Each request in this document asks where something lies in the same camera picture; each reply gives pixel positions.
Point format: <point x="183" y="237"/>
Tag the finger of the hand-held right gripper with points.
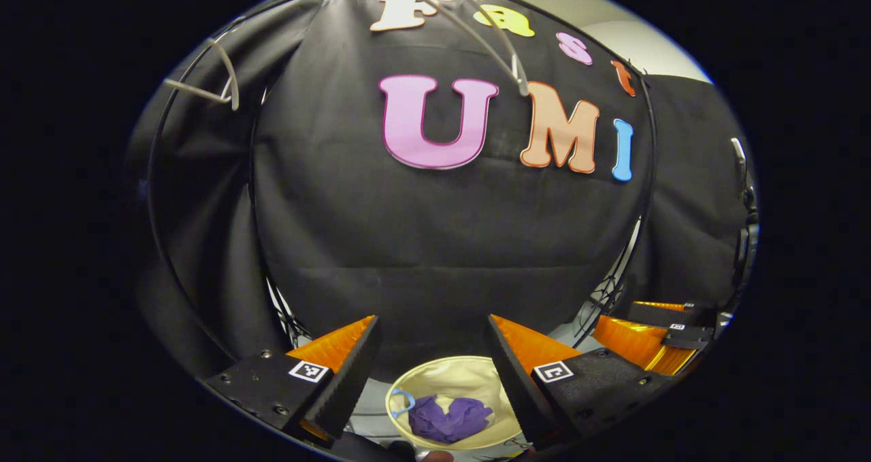
<point x="687" y="338"/>
<point x="670" y="314"/>

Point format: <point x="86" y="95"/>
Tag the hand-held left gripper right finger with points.
<point x="520" y="394"/>

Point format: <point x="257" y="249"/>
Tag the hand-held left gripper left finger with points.
<point x="350" y="387"/>

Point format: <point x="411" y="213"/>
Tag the cream laundry hamper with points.
<point x="463" y="380"/>

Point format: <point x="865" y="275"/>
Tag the purple shirt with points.
<point x="449" y="418"/>

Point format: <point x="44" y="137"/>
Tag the white hanger with hook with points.
<point x="520" y="81"/>

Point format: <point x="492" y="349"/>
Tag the black clothes rack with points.
<point x="252" y="162"/>

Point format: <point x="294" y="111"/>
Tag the white clothes hanger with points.
<point x="233" y="81"/>

